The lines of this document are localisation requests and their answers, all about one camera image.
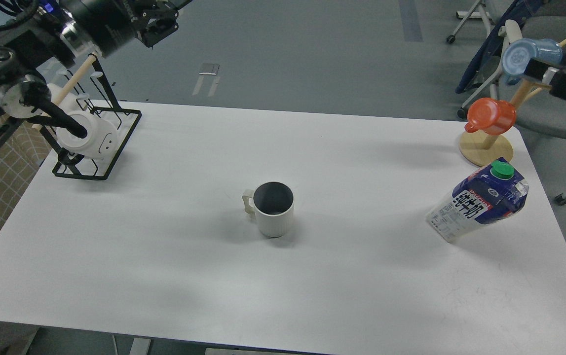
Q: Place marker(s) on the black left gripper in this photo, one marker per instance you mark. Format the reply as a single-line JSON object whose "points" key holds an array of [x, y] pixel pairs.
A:
{"points": [[107, 25]]}

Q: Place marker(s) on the white ribbed mug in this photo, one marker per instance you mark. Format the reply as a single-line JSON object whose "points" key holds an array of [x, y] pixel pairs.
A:
{"points": [[272, 205]]}

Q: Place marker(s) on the blue white milk carton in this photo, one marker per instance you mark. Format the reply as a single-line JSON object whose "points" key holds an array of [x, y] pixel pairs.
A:
{"points": [[492, 193]]}

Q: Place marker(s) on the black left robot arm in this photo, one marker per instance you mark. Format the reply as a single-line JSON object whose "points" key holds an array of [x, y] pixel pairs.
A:
{"points": [[27, 42]]}

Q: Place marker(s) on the white cup with face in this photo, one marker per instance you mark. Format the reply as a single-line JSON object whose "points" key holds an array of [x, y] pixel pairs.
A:
{"points": [[102, 140]]}

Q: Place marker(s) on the orange plastic cup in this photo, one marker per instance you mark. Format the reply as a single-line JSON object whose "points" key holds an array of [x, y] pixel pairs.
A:
{"points": [[493, 117]]}

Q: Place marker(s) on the blue plastic cup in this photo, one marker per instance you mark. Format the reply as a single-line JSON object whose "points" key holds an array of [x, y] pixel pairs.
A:
{"points": [[516, 57]]}

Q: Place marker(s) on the metal floor plate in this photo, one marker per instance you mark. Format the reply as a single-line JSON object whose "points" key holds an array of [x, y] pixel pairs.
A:
{"points": [[209, 69]]}

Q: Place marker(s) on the beige checkered cloth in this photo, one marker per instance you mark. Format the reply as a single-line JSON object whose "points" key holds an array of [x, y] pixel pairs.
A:
{"points": [[20, 159]]}

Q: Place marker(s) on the wooden mug tree stand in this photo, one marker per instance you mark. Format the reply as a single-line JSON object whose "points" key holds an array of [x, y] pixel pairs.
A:
{"points": [[481, 148]]}

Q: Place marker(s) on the black wire cup rack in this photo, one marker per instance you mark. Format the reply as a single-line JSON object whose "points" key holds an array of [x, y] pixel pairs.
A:
{"points": [[88, 99]]}

